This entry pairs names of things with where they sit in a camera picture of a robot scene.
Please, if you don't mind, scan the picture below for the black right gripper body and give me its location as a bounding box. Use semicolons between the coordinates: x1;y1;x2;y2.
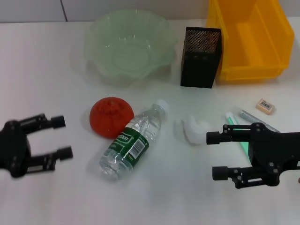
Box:
248;123;300;187

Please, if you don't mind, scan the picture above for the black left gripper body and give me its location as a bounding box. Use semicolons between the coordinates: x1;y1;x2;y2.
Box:
0;119;32;178

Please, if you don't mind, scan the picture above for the green toothbrush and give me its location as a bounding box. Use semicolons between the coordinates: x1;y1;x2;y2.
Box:
225;112;253;165

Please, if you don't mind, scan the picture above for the grey marker pen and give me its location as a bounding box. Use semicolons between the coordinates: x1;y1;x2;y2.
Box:
238;108;281;133

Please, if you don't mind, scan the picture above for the white paper ball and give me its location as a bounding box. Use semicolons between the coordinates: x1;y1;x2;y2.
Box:
174;113;213;145

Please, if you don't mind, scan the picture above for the beige eraser with barcode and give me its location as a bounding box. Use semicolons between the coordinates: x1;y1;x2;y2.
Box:
255;98;275;115

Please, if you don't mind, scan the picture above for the red-orange toy orange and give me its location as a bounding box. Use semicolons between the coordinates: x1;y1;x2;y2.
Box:
90;97;135;139

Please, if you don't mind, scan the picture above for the clear green-label water bottle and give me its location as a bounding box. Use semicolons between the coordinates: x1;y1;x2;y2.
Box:
99;99;170;182

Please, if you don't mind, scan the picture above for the black mesh pen holder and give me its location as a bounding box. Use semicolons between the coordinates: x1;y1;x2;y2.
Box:
180;26;222;89

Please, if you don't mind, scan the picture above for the green glass fruit plate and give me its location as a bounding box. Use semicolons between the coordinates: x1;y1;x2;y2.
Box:
84;9;178;89

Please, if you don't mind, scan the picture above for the yellow plastic bin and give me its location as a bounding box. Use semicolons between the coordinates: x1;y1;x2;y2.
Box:
205;0;295;82

